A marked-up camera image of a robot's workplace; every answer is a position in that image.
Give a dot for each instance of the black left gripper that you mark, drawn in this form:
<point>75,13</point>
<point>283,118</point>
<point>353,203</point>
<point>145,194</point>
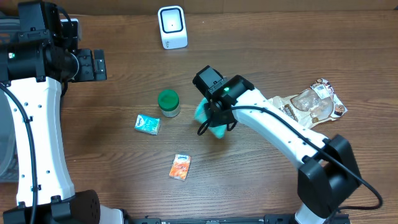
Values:
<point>94,65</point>

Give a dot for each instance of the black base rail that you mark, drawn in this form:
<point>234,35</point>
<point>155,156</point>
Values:
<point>266,219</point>

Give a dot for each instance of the green wipes packet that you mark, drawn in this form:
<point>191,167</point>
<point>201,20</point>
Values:
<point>200,116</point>

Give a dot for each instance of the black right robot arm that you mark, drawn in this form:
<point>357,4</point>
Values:
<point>327,169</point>

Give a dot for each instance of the green lid jar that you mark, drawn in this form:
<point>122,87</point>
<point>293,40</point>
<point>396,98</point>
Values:
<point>169,103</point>

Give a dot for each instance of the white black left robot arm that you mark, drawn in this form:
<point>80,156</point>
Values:
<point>36,68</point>

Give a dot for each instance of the grey plastic basket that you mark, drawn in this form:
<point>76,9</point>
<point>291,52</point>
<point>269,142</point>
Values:
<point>9,163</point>

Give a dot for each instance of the orange tissue packet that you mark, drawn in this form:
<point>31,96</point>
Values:
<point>180,167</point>

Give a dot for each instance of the clear bread bag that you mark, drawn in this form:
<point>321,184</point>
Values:
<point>316,104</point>

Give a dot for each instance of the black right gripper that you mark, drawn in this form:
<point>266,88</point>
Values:
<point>216,119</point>

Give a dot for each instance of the teal tissue packet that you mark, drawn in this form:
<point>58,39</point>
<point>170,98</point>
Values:
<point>147,124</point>

